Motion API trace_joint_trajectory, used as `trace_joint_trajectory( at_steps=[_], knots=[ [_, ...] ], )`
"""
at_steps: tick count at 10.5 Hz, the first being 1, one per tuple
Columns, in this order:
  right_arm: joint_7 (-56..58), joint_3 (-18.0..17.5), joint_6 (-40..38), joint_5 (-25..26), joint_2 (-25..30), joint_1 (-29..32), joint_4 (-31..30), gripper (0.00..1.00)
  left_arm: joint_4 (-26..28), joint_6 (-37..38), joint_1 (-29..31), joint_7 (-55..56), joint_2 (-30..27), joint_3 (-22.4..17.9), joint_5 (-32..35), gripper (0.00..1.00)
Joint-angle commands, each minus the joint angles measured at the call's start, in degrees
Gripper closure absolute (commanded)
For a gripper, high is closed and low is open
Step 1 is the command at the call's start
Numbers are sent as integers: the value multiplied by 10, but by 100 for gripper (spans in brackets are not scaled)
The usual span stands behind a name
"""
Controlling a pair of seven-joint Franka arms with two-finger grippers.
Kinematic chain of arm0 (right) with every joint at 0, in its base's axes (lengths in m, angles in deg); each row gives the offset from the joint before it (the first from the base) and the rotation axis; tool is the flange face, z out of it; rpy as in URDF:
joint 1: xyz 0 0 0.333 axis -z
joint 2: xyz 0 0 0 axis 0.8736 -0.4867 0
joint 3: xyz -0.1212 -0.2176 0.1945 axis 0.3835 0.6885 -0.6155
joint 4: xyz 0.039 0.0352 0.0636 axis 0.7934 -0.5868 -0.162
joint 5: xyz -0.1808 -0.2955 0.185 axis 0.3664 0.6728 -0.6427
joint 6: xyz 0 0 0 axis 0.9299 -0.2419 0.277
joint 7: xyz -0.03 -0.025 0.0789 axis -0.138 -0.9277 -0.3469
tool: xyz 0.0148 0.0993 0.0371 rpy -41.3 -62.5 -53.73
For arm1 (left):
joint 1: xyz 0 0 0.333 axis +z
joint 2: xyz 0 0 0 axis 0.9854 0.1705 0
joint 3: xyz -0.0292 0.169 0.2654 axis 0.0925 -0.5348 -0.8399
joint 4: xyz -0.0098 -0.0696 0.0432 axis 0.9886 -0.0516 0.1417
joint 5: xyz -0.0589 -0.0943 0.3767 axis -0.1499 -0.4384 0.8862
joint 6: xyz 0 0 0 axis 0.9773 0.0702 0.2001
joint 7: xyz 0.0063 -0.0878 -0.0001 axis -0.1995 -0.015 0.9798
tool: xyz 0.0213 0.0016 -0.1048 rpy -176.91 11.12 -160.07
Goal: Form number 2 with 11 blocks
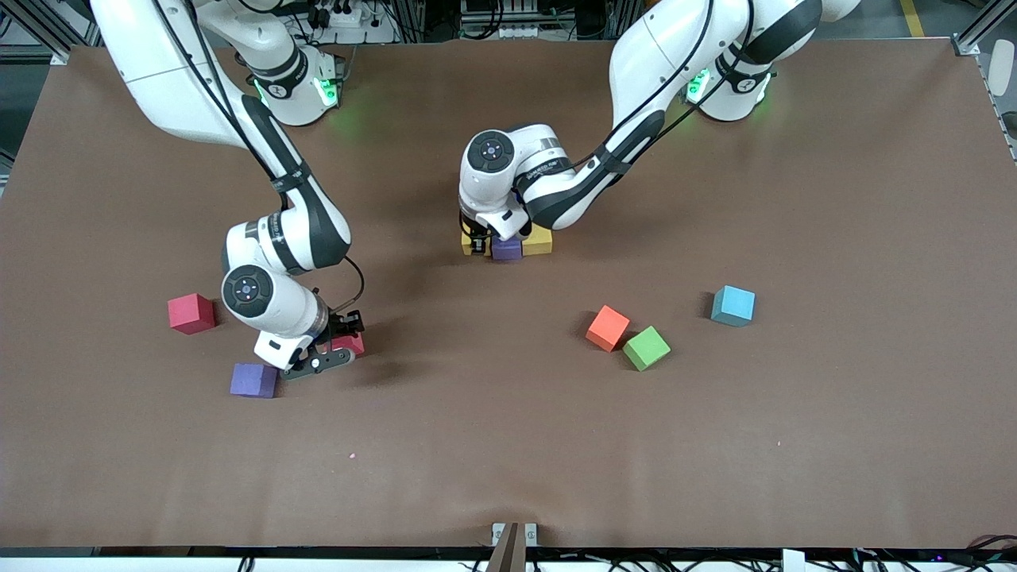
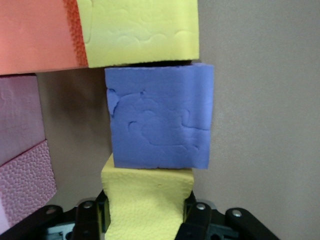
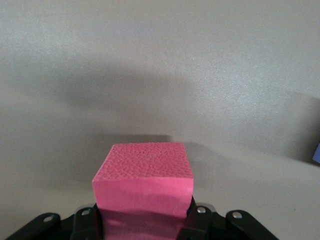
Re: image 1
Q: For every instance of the orange foam cube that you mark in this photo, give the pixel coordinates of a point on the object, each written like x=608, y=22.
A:
x=607, y=328

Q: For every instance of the purple foam cube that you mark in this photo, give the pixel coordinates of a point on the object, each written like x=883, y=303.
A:
x=254, y=380
x=507, y=250

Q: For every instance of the white power strip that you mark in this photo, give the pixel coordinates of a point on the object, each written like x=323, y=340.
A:
x=369, y=24

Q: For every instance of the red foam cube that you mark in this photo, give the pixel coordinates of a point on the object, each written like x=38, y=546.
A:
x=349, y=345
x=191, y=313

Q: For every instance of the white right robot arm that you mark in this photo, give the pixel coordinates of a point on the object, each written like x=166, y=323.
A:
x=159, y=63

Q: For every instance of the white round plastic object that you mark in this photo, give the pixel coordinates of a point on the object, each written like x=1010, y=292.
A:
x=1003, y=67

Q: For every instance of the aluminium frame profile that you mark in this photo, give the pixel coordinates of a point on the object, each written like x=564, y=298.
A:
x=36, y=28
x=985, y=28

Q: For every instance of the green foam cube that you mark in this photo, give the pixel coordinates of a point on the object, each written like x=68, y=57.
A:
x=646, y=349

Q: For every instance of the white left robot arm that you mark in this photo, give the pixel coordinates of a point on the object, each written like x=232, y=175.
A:
x=659, y=56

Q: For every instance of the brown wooden strip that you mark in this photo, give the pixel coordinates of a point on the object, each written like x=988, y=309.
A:
x=508, y=552

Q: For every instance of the metal table bracket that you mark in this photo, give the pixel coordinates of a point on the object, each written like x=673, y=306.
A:
x=499, y=532

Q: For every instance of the cyan foam cube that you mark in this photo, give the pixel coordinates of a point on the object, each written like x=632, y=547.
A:
x=732, y=306

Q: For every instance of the yellow foam cube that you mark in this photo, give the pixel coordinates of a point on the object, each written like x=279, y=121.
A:
x=540, y=242
x=466, y=245

